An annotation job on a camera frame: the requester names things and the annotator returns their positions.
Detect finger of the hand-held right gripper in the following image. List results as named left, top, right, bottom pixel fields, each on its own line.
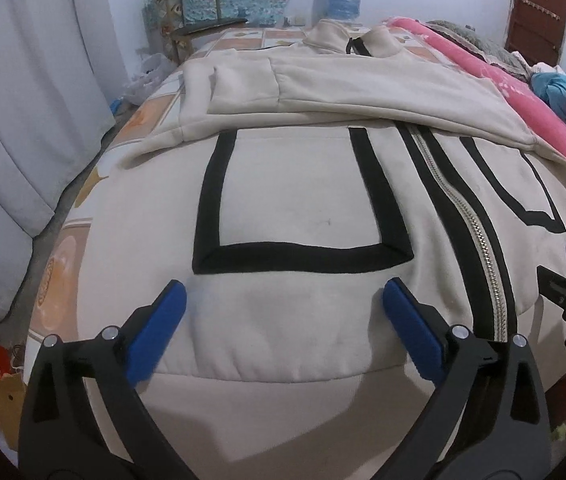
left=537, top=265, right=566, bottom=311

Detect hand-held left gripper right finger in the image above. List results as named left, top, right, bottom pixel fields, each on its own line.
left=382, top=279, right=552, bottom=480

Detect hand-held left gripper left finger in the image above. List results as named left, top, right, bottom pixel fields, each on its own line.
left=19, top=279, right=198, bottom=480

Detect cream zip jacket black trim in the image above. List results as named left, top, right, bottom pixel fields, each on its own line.
left=75, top=19, right=566, bottom=466

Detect brown paper bag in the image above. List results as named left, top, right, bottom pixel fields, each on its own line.
left=0, top=374, right=28, bottom=451

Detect white cloth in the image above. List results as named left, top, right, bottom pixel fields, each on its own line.
left=508, top=50, right=564, bottom=73

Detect pink floral blanket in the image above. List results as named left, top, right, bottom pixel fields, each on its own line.
left=380, top=16, right=566, bottom=221

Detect grey blanket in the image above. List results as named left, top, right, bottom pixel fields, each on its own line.
left=425, top=20, right=534, bottom=78

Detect brown wooden door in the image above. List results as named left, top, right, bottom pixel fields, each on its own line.
left=505, top=0, right=566, bottom=66

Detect white curtain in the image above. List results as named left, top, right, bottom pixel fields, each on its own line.
left=0, top=0, right=116, bottom=328

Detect white plastic bags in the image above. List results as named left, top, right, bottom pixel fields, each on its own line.
left=123, top=52, right=171, bottom=103

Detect wooden chair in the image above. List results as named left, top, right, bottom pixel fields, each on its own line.
left=150, top=0, right=248, bottom=61

